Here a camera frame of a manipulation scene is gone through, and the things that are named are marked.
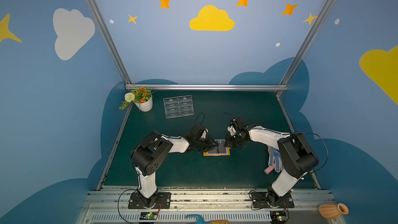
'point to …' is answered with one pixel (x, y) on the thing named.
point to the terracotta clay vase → (332, 211)
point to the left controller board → (148, 215)
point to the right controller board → (278, 216)
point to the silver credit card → (222, 149)
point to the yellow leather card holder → (205, 153)
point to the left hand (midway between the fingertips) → (219, 146)
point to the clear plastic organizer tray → (178, 106)
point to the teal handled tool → (200, 220)
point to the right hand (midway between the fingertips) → (225, 143)
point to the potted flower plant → (141, 97)
